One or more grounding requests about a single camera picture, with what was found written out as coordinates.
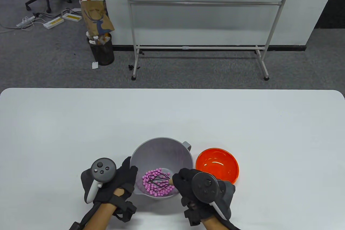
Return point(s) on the person's left hand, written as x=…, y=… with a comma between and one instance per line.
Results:
x=126, y=176

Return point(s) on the grey left hand controller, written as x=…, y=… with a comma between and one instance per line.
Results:
x=103, y=170

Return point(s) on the orange plastic bowl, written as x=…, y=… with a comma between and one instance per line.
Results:
x=217, y=164

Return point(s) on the white power strip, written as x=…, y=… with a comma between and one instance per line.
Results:
x=24, y=21

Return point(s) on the person's right forearm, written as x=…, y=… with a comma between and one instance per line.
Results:
x=211, y=224

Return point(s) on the black mesh waste bin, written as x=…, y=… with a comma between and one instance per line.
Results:
x=103, y=52

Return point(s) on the black left wrist band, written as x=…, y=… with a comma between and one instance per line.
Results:
x=128, y=209

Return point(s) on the white paper scrap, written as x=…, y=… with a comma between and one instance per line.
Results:
x=95, y=65

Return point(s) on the person's right hand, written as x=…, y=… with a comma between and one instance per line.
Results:
x=184, y=184

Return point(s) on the pile of pink plastic beads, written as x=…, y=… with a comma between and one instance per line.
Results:
x=151, y=190

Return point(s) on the person's left forearm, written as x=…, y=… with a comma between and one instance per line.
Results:
x=99, y=216

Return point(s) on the black right wrist band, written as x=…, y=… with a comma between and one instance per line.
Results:
x=192, y=215

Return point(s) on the black wrist band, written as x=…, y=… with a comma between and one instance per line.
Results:
x=128, y=209
x=192, y=215

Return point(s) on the grey salad bowl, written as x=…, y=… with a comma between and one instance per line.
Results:
x=161, y=151

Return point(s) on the yellow label power strip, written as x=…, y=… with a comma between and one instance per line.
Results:
x=54, y=22
x=72, y=17

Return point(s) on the brown paper bag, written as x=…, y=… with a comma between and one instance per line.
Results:
x=95, y=15

